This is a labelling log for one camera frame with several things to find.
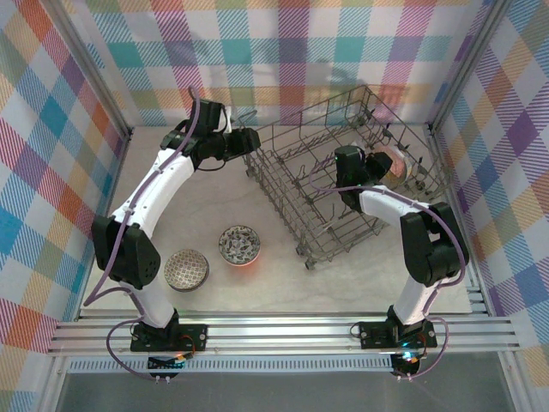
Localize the orange and teal bowl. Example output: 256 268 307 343
377 143 415 188

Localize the grey wire dish rack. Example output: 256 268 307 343
238 83 451 270

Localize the leaf pattern bowl pink outside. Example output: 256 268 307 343
218 226 262 268

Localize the geometric lattice pattern bowl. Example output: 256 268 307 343
164 250 210 293

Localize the small controller board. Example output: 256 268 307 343
389 350 424 382
147 352 190 384

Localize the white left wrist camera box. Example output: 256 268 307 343
217 106 236 135

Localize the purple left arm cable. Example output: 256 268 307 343
83 87 202 381

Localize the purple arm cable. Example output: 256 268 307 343
308 161 468 381
83 87 202 381

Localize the aluminium side rail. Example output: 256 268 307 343
72 128 132 323
424 124 492 317

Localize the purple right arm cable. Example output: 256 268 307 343
308 161 468 381

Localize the aluminium frame post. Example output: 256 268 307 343
42 0 135 141
424 0 516 134

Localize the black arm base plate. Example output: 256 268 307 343
130 324 208 354
358 320 437 349

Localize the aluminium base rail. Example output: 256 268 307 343
45 308 522 357

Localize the white slotted cable duct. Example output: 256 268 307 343
66 358 395 373

